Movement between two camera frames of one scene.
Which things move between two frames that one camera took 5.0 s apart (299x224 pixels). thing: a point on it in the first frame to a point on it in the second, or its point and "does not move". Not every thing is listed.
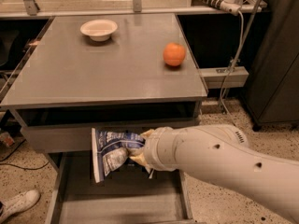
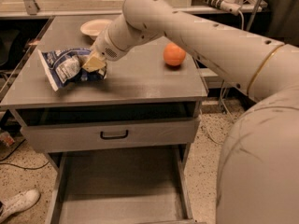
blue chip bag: (111, 150) to (64, 66)
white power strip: (228, 3) does not move
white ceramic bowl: (99, 30) does not move
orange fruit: (174, 54) does not move
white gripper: (154, 149) to (103, 48)
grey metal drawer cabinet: (129, 73) does not move
